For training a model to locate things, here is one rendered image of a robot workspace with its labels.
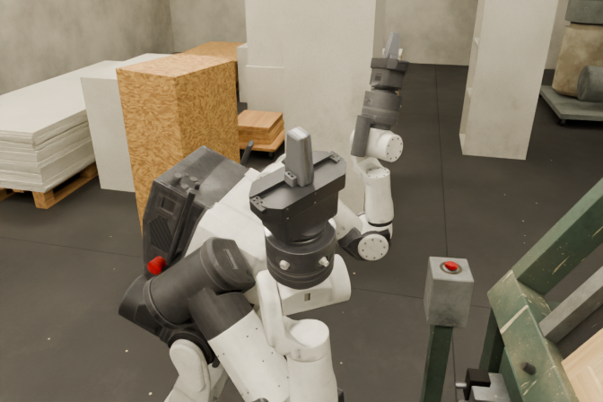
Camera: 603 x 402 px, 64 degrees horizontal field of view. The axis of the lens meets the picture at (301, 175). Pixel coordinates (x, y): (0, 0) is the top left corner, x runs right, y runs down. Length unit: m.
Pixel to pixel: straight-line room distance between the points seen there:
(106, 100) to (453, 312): 3.16
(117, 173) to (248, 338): 3.55
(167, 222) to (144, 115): 1.83
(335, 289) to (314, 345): 0.09
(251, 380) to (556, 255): 1.08
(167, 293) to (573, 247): 1.19
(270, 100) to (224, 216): 4.44
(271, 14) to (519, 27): 2.33
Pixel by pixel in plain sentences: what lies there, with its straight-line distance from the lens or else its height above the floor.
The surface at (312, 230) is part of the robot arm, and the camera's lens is 0.56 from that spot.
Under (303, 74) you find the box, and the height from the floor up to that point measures 1.06.
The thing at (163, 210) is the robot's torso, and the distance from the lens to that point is 0.99.
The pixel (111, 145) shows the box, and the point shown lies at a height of 0.40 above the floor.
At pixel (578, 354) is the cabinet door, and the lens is 1.42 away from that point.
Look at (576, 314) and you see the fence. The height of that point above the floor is 0.98.
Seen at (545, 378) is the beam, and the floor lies 0.87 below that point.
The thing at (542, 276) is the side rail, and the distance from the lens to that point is 1.67.
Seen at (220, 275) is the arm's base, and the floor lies 1.35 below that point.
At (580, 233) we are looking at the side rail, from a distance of 1.62.
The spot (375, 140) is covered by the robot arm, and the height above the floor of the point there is 1.42.
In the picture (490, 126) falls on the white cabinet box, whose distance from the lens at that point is 5.00.
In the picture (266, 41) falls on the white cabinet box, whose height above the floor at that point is 0.98.
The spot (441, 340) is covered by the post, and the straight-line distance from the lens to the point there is 1.73.
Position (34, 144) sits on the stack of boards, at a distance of 4.08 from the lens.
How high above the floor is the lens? 1.81
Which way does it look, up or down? 25 degrees down
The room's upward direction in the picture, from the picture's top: straight up
